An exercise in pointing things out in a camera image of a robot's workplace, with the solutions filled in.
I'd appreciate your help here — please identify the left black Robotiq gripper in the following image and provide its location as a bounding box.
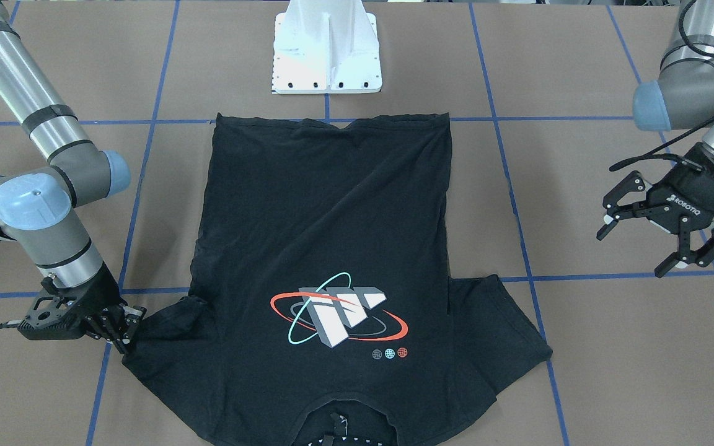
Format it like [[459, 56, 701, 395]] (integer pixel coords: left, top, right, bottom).
[[596, 144, 714, 278]]

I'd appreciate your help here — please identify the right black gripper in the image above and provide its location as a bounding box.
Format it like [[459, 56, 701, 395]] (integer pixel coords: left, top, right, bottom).
[[18, 265, 147, 356]]

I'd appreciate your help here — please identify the black graphic t-shirt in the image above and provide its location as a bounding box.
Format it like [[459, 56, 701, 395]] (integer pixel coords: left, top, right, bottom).
[[123, 114, 552, 445]]

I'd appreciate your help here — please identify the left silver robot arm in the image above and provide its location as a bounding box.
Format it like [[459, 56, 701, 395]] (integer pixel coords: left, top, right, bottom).
[[597, 1, 714, 278]]

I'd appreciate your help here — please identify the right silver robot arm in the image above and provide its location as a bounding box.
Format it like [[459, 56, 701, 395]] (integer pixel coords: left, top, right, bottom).
[[0, 1, 146, 355]]

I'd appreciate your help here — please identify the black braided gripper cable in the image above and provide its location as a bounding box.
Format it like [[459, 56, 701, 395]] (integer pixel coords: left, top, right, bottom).
[[609, 149, 705, 173]]

